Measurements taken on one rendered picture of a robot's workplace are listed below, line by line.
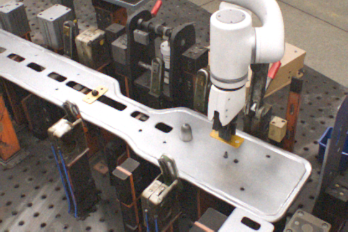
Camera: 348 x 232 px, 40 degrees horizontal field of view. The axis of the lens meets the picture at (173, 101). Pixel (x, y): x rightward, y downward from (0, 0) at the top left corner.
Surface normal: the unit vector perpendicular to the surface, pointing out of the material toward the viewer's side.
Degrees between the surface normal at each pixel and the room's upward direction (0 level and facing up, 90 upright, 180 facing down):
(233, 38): 90
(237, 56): 91
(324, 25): 0
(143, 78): 0
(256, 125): 90
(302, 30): 0
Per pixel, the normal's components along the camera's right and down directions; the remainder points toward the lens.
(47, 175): -0.05, -0.77
